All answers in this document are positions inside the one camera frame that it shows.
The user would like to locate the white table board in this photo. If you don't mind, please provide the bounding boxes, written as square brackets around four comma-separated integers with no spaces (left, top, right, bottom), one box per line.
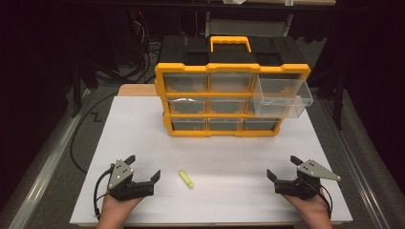
[69,94,354,226]

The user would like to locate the long black floor cable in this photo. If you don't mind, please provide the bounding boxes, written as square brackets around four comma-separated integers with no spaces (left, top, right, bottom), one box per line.
[69,91,119,175]

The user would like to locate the group of clear cabinet drawers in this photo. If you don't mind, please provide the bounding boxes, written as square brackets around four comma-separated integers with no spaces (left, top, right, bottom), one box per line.
[161,72,280,132]

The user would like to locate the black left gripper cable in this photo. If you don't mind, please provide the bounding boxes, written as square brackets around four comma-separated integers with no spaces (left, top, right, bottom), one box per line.
[93,166,115,219]

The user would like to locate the aluminium rail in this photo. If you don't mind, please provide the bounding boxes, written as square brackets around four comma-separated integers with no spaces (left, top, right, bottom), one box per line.
[5,88,94,229]
[317,97,391,229]

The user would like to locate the black stand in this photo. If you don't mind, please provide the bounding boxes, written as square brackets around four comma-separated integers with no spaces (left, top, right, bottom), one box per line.
[70,58,100,119]

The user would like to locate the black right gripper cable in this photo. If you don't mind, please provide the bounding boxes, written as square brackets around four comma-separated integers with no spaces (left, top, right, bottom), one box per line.
[318,186,334,219]

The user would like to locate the yellow carry handle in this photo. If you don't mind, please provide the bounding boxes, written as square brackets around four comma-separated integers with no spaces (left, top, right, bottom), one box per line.
[209,35,253,53]

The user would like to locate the person's right hand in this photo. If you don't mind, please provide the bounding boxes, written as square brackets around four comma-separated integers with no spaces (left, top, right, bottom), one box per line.
[281,191,331,221]

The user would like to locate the grey metal shelf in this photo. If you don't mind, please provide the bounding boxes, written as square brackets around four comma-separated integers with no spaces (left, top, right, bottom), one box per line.
[204,11,294,38]

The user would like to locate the clear plastic drawer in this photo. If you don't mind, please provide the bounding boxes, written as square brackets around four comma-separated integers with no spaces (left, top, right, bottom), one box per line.
[252,75,315,119]

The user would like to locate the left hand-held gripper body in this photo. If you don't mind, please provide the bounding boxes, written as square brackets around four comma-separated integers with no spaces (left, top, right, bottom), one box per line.
[107,157,156,202]

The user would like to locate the yellow black drawer cabinet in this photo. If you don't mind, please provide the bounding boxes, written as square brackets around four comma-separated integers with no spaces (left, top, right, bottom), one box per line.
[154,34,312,138]

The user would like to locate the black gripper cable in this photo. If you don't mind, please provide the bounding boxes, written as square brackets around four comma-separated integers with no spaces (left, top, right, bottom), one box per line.
[318,186,334,219]
[93,166,115,219]

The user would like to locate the small yellow plastic stick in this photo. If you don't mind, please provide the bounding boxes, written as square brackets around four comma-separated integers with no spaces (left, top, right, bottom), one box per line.
[178,169,195,190]

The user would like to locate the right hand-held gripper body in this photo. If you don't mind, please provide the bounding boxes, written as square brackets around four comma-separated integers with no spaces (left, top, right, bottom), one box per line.
[274,158,342,201]

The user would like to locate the bundle of dark cables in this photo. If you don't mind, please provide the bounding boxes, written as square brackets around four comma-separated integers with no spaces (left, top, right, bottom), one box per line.
[128,10,161,84]

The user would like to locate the person's left hand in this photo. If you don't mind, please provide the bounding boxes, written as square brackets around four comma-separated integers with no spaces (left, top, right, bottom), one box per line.
[100,194,144,221]

